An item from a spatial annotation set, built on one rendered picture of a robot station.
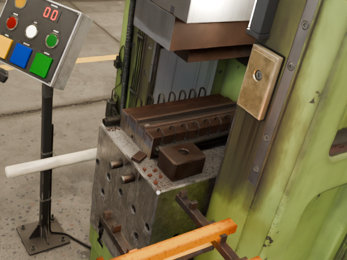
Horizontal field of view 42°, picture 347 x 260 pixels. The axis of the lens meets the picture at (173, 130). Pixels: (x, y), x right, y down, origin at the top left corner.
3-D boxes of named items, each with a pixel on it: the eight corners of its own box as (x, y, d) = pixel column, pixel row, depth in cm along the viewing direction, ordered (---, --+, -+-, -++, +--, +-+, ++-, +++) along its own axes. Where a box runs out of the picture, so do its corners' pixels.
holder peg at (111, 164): (111, 171, 138) (112, 164, 137) (107, 166, 140) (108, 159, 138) (123, 168, 140) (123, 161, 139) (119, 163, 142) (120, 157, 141)
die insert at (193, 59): (187, 63, 130) (191, 43, 127) (173, 52, 135) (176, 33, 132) (261, 55, 146) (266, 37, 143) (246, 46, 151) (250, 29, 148)
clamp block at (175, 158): (171, 182, 129) (175, 164, 126) (156, 165, 135) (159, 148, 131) (203, 173, 136) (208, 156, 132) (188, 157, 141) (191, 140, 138)
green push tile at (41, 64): (44, 78, 156) (52, 58, 155) (28, 71, 159) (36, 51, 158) (47, 79, 158) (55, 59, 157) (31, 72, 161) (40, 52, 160)
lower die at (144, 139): (150, 159, 137) (154, 135, 133) (119, 125, 150) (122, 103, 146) (249, 135, 160) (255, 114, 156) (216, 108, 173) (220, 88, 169)
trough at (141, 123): (145, 131, 137) (145, 127, 136) (136, 122, 140) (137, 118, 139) (246, 111, 159) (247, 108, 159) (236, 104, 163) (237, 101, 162)
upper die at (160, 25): (169, 51, 119) (175, 16, 114) (132, 24, 132) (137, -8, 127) (278, 42, 142) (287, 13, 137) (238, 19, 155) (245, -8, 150)
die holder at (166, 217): (137, 296, 147) (158, 192, 124) (89, 221, 172) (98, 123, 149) (258, 244, 178) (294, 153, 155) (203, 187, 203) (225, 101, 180)
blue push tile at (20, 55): (23, 68, 160) (31, 48, 159) (9, 61, 162) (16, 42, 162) (26, 69, 161) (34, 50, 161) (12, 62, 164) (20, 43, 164)
